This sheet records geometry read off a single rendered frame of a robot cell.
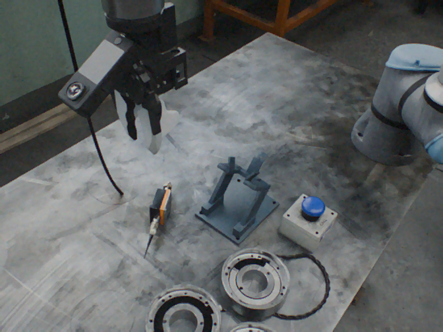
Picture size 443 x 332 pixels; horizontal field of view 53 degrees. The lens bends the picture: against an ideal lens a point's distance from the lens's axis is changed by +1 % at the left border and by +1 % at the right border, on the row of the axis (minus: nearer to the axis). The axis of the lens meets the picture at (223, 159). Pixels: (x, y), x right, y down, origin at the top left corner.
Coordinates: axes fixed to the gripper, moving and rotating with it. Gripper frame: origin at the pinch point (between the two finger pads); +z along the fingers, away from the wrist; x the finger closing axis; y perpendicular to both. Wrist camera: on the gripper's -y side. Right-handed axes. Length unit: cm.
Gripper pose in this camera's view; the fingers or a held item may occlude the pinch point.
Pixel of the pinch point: (140, 141)
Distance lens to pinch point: 68.1
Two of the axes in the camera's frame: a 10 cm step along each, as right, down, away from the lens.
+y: 6.8, -4.9, 5.4
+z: -0.1, 7.3, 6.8
